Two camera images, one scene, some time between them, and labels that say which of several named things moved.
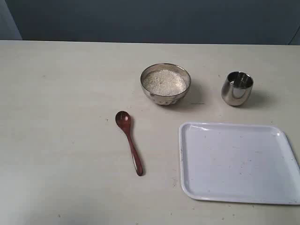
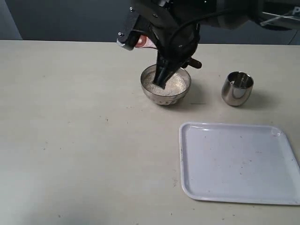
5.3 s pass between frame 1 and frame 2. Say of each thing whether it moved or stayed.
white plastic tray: stayed
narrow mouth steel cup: stayed
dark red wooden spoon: moved
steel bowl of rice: stayed
